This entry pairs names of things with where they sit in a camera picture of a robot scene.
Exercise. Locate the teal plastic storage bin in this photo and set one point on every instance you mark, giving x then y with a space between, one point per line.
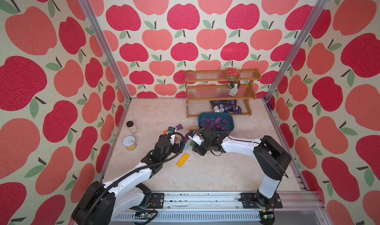
219 123

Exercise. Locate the yellow long block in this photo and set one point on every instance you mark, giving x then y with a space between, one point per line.
183 160

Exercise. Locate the left aluminium frame post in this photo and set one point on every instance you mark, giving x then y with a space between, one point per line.
102 40

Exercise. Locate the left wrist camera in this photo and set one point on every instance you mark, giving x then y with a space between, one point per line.
171 130

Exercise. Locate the red lidded tin can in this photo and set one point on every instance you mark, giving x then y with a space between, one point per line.
231 74

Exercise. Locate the purple snack bag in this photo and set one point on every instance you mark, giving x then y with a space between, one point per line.
226 106

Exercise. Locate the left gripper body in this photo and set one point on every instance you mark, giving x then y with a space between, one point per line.
172 148

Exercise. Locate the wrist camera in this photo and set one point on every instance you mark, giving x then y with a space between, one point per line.
171 130
196 137

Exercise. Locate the wooden three-tier shelf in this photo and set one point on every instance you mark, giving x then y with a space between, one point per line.
206 85

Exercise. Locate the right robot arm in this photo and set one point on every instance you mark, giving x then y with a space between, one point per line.
272 158

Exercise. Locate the glass jar black lid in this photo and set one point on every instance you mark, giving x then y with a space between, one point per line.
132 127

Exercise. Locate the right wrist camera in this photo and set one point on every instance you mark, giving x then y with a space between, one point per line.
196 137

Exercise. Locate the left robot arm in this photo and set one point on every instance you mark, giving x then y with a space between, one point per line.
128 191

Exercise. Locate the aluminium frame post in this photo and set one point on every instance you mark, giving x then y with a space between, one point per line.
303 35
102 40

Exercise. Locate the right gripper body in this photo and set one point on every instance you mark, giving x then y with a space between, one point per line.
204 147

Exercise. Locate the purple wedge block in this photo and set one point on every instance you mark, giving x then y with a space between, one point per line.
179 127

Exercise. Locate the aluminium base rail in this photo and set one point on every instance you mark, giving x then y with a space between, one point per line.
228 208

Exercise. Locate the small green white bottle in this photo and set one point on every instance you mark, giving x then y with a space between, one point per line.
234 88

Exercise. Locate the yellow can white lid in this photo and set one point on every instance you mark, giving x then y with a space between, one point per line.
129 143

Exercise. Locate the right aluminium frame post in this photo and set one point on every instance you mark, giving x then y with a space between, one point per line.
303 35

